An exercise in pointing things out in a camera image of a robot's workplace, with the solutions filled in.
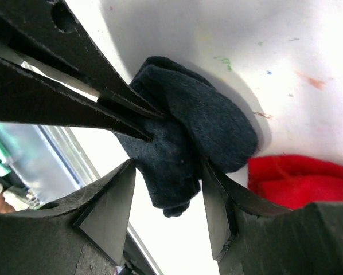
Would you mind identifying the red patterned sock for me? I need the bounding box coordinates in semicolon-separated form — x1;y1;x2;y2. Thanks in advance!
248;155;343;209

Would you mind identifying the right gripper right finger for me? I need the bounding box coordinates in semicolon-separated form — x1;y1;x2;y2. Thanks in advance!
202;160;343;274

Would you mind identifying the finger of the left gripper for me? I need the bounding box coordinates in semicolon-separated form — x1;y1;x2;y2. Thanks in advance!
0;1;163;119
0;58;153;142

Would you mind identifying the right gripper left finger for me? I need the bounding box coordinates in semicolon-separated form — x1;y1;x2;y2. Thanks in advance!
0;159;135;274

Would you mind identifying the navy blue sock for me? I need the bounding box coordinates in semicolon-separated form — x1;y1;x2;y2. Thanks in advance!
117;56;259;218

